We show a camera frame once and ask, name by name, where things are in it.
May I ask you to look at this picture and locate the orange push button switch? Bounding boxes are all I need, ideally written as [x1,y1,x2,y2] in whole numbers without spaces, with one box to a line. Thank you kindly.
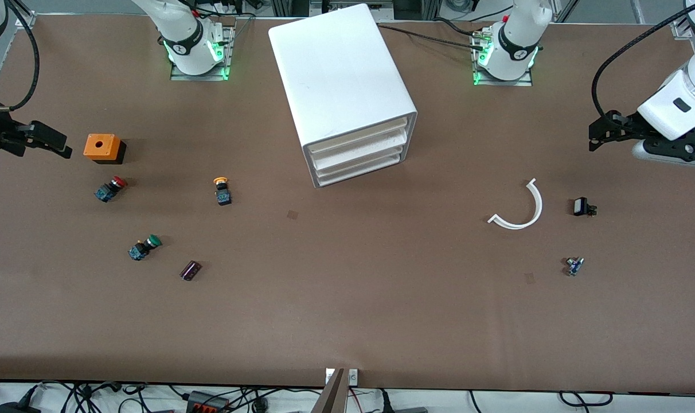
[213,177,233,207]

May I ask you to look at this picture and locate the white drawer cabinet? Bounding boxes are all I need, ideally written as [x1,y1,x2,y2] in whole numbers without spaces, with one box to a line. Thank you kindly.
[268,3,419,189]

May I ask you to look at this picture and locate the orange box with hole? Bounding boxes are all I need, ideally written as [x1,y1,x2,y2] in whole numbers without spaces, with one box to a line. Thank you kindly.
[83,134,127,166]

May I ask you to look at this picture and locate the white curved plastic strip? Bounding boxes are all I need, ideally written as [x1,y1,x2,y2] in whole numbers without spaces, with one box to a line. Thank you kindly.
[488,178,544,231]

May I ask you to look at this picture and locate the black power adapter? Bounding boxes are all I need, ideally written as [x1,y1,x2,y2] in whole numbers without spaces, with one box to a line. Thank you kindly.
[0,384,42,413]

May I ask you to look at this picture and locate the black orange power strip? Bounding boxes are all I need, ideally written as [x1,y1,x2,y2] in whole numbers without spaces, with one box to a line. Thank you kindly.
[185,390,232,413]

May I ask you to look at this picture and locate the black power plug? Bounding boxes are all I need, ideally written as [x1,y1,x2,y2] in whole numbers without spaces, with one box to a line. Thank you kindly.
[380,390,430,413]

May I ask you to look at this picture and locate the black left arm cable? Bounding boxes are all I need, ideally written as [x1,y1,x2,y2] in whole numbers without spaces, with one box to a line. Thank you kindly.
[591,0,695,121]

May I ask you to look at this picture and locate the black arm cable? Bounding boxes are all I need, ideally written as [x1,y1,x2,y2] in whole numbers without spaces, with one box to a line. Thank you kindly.
[591,0,695,121]
[3,0,40,113]

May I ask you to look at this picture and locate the red push button switch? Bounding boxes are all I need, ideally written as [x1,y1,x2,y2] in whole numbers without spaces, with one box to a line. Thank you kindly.
[94,176,128,203]

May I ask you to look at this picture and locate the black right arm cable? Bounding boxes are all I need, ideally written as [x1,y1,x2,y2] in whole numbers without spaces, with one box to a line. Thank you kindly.
[3,0,40,113]

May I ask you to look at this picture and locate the green push button switch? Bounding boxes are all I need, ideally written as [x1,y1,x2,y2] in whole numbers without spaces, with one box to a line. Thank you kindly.
[128,234,163,262]

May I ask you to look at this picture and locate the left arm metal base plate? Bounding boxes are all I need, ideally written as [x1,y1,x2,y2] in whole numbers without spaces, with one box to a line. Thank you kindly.
[472,32,533,87]

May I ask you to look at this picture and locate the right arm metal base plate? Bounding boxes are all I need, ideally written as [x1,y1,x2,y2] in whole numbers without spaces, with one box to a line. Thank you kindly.
[170,22,235,81]

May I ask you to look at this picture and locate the black cable on table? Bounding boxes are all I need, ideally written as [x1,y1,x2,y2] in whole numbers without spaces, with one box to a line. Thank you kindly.
[376,23,490,51]

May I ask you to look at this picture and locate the tangled black floor cables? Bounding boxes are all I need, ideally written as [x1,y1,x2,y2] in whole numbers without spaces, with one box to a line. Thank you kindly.
[0,381,325,413]

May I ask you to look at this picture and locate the black cable loop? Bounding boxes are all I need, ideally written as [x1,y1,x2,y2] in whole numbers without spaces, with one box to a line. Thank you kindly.
[558,391,615,408]

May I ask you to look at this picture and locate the wooden post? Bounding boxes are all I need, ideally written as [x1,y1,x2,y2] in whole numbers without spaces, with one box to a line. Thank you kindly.
[311,368,349,413]

